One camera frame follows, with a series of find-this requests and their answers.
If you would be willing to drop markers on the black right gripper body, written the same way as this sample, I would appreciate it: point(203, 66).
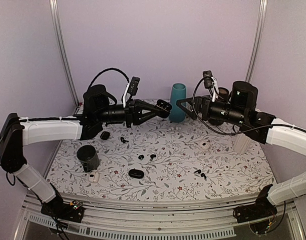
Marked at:
point(233, 115)

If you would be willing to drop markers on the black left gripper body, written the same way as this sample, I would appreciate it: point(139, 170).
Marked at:
point(130, 116)

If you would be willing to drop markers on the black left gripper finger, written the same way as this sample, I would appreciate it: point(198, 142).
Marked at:
point(145, 105)
point(143, 117)

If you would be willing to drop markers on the white airpods charging case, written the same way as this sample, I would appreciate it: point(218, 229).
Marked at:
point(204, 145)

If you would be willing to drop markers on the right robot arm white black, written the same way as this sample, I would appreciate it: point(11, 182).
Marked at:
point(268, 129)

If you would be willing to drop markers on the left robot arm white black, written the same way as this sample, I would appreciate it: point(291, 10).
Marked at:
point(99, 108)

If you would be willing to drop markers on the small black earbud case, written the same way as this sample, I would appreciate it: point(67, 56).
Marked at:
point(105, 135)

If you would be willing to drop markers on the black oval earbud case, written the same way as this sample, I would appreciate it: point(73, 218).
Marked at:
point(136, 173)

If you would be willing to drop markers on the white earbud case front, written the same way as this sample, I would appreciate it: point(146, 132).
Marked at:
point(94, 177)

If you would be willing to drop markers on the dark brown tall cup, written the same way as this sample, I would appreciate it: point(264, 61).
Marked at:
point(223, 96)

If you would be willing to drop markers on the black earbud pair back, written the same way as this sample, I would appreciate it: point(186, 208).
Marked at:
point(123, 140)

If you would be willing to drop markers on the white ribbed vase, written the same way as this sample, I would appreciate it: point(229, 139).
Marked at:
point(241, 143)

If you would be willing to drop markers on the dark grey mug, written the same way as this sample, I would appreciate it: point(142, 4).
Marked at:
point(88, 158)

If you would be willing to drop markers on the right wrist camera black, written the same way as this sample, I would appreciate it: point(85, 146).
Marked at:
point(210, 83)

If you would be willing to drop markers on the front aluminium rail base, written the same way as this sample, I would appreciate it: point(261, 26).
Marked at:
point(109, 219)

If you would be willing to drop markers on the right aluminium frame post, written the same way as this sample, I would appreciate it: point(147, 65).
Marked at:
point(257, 39)

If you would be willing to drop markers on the aluminium frame post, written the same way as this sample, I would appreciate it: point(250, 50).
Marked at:
point(257, 39)
point(62, 50)

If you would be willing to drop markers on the left aluminium frame post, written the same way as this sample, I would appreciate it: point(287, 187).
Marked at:
point(62, 50)

